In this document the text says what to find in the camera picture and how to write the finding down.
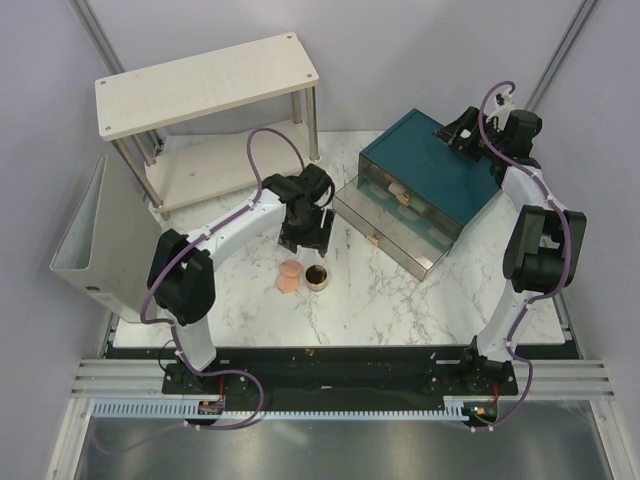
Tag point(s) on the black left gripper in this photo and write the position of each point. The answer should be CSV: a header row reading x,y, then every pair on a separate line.
x,y
319,238

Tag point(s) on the teal drawer cabinet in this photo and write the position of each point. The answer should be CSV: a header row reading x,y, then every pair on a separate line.
x,y
456,185

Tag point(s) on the gold cream jar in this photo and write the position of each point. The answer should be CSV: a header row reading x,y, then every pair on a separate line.
x,y
316,278

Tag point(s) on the grey file holder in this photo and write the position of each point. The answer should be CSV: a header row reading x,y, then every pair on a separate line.
x,y
107,249

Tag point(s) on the clear drawer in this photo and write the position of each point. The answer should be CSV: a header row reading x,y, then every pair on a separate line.
x,y
406,206
392,227

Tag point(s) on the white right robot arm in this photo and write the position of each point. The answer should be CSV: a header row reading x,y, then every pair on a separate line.
x,y
542,253

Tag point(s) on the pink makeup sponge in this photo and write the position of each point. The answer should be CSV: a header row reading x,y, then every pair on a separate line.
x,y
289,277

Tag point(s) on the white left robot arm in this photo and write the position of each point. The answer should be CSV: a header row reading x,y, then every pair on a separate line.
x,y
181,280

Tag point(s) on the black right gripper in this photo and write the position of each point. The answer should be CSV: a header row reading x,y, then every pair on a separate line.
x,y
467,121

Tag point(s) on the white two-tier shelf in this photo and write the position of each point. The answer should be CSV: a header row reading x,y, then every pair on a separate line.
x,y
141,111

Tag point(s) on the green tube white cap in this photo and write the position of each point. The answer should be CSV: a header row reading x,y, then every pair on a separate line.
x,y
420,206

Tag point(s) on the white slotted cable duct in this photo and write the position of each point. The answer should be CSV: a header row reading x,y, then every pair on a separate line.
x,y
192,409

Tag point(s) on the aluminium frame rail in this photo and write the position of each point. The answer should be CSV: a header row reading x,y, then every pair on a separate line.
x,y
568,40

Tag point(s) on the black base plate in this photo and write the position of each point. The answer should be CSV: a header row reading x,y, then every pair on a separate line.
x,y
439,370

